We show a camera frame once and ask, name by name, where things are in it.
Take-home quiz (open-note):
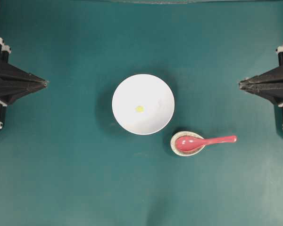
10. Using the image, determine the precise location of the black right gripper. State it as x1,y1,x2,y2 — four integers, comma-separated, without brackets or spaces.
239,45,283,129

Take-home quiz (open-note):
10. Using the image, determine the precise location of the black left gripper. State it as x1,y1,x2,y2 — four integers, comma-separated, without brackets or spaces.
0,38,48,130

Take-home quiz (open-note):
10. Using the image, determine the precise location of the pink ceramic spoon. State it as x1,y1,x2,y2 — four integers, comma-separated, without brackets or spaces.
175,136,237,152

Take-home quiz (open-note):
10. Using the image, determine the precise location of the speckled egg-shaped spoon rest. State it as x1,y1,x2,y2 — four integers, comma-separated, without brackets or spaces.
170,131,204,157

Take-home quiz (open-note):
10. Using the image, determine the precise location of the yellow hexagonal prism block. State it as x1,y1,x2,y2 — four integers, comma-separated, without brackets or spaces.
136,106,144,113

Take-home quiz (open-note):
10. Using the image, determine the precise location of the white round bowl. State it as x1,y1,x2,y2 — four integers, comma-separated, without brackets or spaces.
111,74,175,135

